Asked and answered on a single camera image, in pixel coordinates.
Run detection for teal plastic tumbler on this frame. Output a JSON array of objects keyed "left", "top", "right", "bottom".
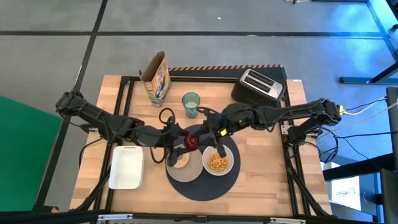
[{"left": 181, "top": 91, "right": 201, "bottom": 119}]

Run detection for beige ceramic bowl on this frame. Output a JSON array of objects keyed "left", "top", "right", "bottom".
[{"left": 201, "top": 144, "right": 235, "bottom": 177}]

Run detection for open cardboard cereal box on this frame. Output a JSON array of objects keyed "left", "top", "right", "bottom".
[{"left": 139, "top": 51, "right": 172, "bottom": 108}]

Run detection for yellow cereal balls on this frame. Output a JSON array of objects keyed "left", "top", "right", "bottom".
[{"left": 207, "top": 152, "right": 229, "bottom": 173}]

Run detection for red apple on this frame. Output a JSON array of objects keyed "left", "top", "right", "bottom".
[{"left": 183, "top": 133, "right": 200, "bottom": 151}]

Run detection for black aluminium table frame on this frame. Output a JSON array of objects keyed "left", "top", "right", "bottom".
[{"left": 70, "top": 75, "right": 333, "bottom": 217}]

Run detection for tan bagel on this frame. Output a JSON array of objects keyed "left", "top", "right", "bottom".
[{"left": 172, "top": 152, "right": 191, "bottom": 169}]

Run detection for black metal floor stand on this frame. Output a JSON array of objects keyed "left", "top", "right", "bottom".
[{"left": 338, "top": 0, "right": 398, "bottom": 85}]

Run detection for black toaster with silver top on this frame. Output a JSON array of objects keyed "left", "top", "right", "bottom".
[{"left": 230, "top": 68, "right": 287, "bottom": 108}]

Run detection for black side desk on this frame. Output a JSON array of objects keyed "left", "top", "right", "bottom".
[{"left": 322, "top": 152, "right": 398, "bottom": 224}]

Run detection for green floor mat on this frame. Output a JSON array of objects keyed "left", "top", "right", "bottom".
[{"left": 0, "top": 95, "right": 63, "bottom": 213}]

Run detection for beige ceramic plate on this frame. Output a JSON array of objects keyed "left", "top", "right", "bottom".
[{"left": 165, "top": 143, "right": 205, "bottom": 183}]

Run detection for black mat with hazard stripes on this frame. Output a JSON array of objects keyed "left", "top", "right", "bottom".
[{"left": 167, "top": 64, "right": 287, "bottom": 82}]

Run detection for black round woven placemat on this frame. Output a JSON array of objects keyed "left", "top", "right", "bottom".
[{"left": 165, "top": 124, "right": 241, "bottom": 202}]

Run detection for white rectangular tray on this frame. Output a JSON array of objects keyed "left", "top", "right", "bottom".
[{"left": 108, "top": 145, "right": 146, "bottom": 190}]

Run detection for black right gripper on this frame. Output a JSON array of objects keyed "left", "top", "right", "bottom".
[{"left": 192, "top": 113, "right": 229, "bottom": 158}]

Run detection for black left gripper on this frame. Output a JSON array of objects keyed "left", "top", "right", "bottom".
[{"left": 161, "top": 121, "right": 190, "bottom": 167}]

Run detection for grey upright panel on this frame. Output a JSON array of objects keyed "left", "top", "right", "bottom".
[{"left": 386, "top": 86, "right": 398, "bottom": 170}]

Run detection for white box with green print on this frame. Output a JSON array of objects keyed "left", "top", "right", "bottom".
[{"left": 330, "top": 176, "right": 363, "bottom": 212}]

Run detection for silver metal bracket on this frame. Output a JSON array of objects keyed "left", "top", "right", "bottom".
[
  {"left": 269, "top": 217, "right": 307, "bottom": 224},
  {"left": 97, "top": 213, "right": 134, "bottom": 222}
]

